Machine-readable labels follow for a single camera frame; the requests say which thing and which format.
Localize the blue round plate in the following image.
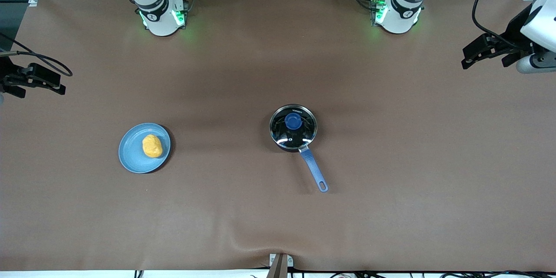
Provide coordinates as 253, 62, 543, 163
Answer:
118, 122, 172, 174

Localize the glass lid blue knob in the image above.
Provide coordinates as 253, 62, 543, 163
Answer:
270, 104, 318, 149

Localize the metal camera pole bracket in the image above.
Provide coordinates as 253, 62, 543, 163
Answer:
269, 253, 294, 278

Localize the yellow potato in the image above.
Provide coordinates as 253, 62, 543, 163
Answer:
142, 134, 163, 159

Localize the brown table mat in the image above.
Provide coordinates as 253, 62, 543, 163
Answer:
0, 0, 556, 272

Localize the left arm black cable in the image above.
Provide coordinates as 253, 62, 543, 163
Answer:
472, 0, 537, 51

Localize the black pot blue handle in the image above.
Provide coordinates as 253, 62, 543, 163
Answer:
269, 103, 329, 193

